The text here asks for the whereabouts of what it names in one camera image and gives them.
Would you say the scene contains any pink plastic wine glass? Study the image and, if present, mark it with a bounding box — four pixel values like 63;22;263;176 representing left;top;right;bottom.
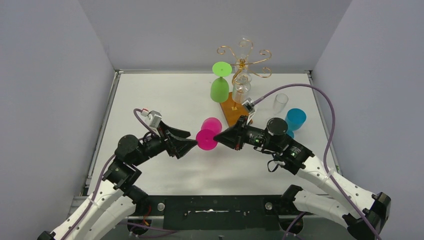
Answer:
195;117;222;151

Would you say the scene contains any clear patterned wine glass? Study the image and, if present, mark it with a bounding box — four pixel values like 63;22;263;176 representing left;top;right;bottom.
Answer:
232;73;252;104

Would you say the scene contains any green plastic wine glass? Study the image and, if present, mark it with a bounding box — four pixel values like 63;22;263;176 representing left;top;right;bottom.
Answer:
210;61;232;103

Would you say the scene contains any clear round wine glass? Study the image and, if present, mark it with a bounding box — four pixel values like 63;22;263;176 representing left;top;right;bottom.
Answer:
234;36;253;73

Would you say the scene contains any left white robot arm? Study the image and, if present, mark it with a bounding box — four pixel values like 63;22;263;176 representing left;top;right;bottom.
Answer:
38;122;198;240

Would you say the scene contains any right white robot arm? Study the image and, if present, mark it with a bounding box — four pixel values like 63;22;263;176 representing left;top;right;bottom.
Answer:
214;115;391;240

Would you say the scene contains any clear tall flute glass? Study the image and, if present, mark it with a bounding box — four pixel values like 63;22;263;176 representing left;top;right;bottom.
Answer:
266;93;289;121

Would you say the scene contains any blue plastic wine glass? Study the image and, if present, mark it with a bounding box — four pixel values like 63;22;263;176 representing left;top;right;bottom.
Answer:
284;108;307;139

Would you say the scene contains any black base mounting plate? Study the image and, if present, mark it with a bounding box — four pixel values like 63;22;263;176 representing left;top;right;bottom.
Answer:
123;195;300;238

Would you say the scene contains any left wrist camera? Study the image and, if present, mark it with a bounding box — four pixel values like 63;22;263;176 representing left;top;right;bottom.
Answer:
141;109;162;129

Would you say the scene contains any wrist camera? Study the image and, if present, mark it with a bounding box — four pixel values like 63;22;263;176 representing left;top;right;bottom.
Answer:
141;109;162;129
241;97;256;125

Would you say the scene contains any gold wire glass rack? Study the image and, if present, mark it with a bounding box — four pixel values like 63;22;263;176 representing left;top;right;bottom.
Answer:
216;45;272;127

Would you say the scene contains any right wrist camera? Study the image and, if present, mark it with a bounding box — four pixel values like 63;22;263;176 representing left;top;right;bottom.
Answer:
241;97;256;125

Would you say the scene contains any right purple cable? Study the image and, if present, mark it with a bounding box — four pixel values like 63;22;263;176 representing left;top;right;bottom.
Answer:
253;83;383;240

